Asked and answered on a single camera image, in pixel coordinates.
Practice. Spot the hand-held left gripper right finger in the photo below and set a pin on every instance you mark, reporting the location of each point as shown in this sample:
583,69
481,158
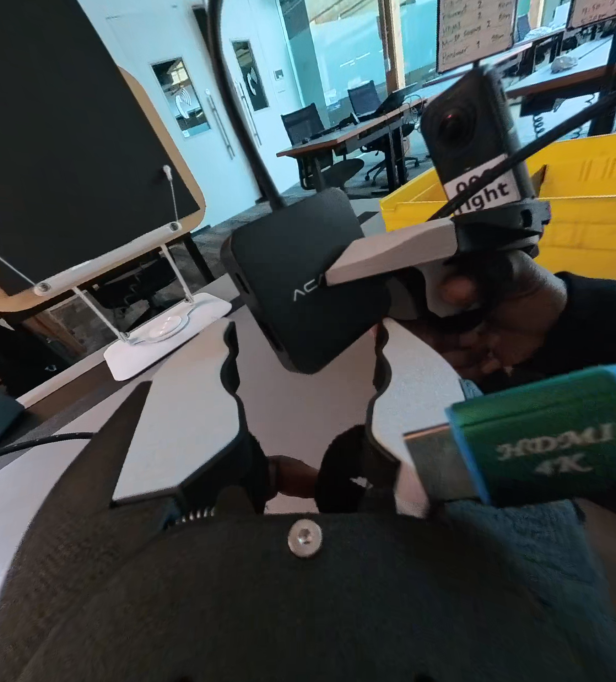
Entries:
420,383

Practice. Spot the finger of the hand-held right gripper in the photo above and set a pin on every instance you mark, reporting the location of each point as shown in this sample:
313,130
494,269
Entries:
388,250

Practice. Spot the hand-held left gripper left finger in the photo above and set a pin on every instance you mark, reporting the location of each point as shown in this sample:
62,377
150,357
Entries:
180,426

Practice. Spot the black HDMI adapter box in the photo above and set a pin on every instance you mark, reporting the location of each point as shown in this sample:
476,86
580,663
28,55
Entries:
286,266

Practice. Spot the person's right forearm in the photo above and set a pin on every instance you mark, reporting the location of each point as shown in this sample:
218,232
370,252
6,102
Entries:
606,319

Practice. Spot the person's right hand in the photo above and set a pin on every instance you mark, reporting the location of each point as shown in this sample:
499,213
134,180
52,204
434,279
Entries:
521,303

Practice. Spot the person's left hand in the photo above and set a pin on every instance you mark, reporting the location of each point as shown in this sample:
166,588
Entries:
292,476

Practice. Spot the yellow plastic bin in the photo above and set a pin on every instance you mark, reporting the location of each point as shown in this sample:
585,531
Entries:
595,176

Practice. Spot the long office desk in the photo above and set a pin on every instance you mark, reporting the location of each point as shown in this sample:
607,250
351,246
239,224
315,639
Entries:
340,139

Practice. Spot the black office chair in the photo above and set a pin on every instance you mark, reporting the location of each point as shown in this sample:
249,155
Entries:
302,123
364,98

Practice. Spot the grey office desk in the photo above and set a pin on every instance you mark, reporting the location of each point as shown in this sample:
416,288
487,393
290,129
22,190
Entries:
580,69

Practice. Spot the whiteboard on stand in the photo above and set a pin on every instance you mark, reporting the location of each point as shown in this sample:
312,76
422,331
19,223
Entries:
606,10
473,32

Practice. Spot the black board wooden edge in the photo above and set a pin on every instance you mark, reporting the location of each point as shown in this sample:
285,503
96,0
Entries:
47,133

